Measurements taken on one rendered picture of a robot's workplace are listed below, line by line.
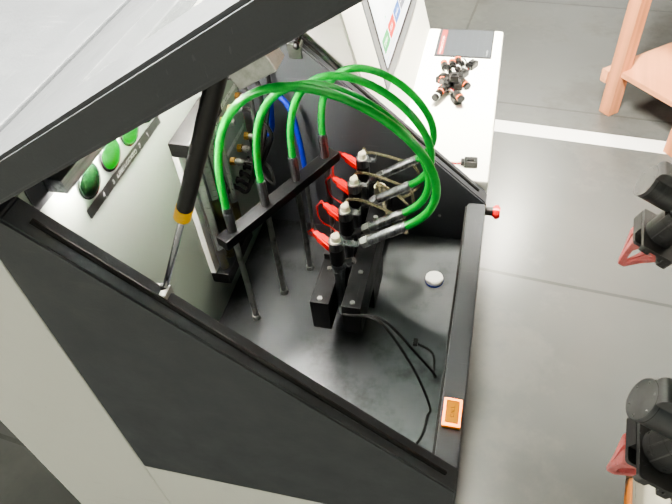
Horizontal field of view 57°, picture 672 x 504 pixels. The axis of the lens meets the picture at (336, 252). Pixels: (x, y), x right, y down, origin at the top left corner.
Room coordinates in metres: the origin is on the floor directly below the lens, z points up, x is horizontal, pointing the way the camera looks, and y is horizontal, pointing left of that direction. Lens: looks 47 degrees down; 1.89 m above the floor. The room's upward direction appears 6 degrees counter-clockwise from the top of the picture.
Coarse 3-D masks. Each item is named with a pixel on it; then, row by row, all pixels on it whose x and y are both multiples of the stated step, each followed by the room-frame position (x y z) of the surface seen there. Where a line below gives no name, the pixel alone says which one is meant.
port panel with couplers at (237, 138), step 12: (228, 84) 1.12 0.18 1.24; (228, 96) 1.10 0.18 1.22; (240, 108) 1.08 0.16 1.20; (240, 120) 1.13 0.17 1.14; (228, 132) 1.07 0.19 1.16; (240, 132) 1.12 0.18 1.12; (252, 132) 1.13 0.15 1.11; (228, 144) 1.06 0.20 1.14; (240, 144) 1.09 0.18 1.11; (228, 156) 1.05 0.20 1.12; (240, 156) 1.10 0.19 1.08; (240, 168) 1.08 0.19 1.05
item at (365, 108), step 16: (240, 96) 0.81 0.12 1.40; (256, 96) 0.80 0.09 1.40; (336, 96) 0.76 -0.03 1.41; (368, 112) 0.75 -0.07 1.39; (224, 128) 0.82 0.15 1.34; (400, 128) 0.74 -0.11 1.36; (416, 144) 0.73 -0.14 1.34; (432, 176) 0.72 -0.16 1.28; (224, 192) 0.83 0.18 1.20; (432, 192) 0.72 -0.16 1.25; (224, 208) 0.83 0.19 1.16; (432, 208) 0.72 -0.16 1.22; (416, 224) 0.72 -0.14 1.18
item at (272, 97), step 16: (304, 80) 0.87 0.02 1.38; (272, 96) 0.88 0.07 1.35; (352, 96) 0.84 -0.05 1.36; (384, 112) 0.82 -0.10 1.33; (256, 128) 0.89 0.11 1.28; (256, 144) 0.89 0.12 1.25; (256, 160) 0.89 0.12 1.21; (256, 176) 0.90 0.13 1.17; (416, 208) 0.80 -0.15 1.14; (368, 224) 0.84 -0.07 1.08; (384, 224) 0.82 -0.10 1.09
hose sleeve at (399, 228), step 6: (402, 222) 0.74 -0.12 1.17; (390, 228) 0.74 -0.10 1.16; (396, 228) 0.74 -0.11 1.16; (402, 228) 0.73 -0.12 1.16; (372, 234) 0.75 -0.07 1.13; (378, 234) 0.75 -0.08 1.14; (384, 234) 0.74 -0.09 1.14; (390, 234) 0.74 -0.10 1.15; (396, 234) 0.73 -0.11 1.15; (372, 240) 0.75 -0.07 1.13; (378, 240) 0.74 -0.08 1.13
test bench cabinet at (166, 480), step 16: (160, 480) 0.54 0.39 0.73; (176, 480) 0.52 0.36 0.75; (192, 480) 0.51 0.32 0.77; (208, 480) 0.50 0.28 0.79; (176, 496) 0.53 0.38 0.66; (192, 496) 0.52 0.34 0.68; (208, 496) 0.51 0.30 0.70; (224, 496) 0.50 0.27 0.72; (240, 496) 0.48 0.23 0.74; (256, 496) 0.47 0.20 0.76; (272, 496) 0.46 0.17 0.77; (288, 496) 0.45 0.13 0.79
